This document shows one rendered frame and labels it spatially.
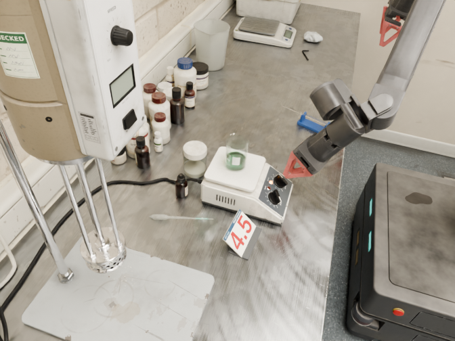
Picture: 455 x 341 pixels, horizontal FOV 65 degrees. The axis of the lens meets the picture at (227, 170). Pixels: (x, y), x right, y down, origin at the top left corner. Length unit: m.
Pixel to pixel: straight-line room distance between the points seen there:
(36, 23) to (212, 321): 0.56
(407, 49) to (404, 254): 0.82
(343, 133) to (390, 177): 0.99
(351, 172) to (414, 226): 0.77
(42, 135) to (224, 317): 0.47
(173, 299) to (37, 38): 0.52
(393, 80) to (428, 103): 1.69
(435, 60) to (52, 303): 2.11
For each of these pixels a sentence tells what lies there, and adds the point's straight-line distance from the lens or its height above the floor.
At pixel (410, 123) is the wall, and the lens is 2.51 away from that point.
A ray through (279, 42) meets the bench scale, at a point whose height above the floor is 0.77.
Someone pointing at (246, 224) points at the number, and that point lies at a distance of 0.81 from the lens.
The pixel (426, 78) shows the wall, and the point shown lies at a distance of 2.36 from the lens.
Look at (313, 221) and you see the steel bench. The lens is 0.87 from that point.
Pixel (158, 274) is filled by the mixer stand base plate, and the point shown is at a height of 0.76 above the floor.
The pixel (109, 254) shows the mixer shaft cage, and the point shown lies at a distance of 0.59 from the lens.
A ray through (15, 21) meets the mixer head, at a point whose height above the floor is 1.29.
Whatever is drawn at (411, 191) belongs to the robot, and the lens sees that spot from 1.68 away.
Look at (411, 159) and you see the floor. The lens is 2.50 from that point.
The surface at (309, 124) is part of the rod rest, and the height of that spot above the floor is 0.76.
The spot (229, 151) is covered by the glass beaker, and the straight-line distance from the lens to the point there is 0.79.
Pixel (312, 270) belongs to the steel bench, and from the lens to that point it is 0.80.
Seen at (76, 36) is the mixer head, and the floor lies 1.28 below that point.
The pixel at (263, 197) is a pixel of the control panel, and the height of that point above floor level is 0.81.
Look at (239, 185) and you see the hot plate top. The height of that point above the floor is 0.84.
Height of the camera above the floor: 1.40
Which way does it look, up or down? 43 degrees down
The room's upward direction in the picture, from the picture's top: 5 degrees clockwise
